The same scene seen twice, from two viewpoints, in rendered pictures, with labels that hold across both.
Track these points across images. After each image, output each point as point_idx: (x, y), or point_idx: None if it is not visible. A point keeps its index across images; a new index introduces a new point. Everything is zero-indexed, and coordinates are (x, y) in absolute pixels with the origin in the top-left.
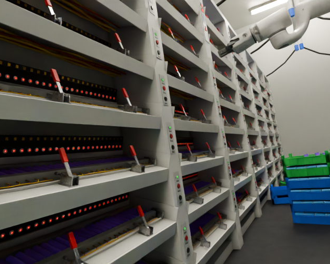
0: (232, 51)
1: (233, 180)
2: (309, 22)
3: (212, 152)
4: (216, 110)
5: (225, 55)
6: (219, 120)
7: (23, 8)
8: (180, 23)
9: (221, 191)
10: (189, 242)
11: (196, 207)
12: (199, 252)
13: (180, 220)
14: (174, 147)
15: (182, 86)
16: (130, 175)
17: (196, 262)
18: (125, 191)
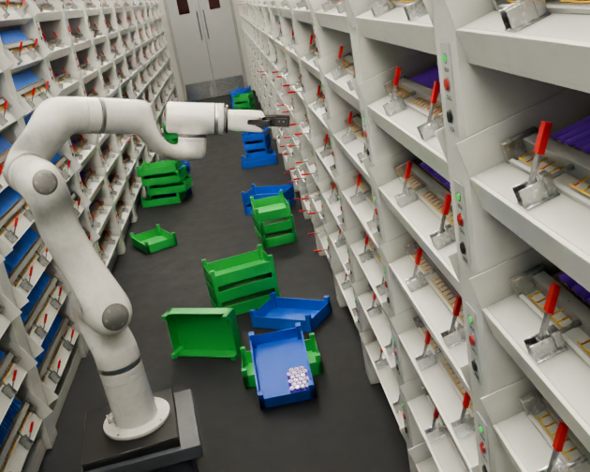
0: (267, 125)
1: (404, 390)
2: (142, 140)
3: None
4: (375, 214)
5: (280, 126)
6: (375, 239)
7: (310, 108)
8: (333, 28)
9: (392, 361)
10: (360, 318)
11: (365, 307)
12: (378, 356)
13: (354, 290)
14: (343, 221)
15: (344, 151)
16: (336, 217)
17: (367, 347)
18: (338, 225)
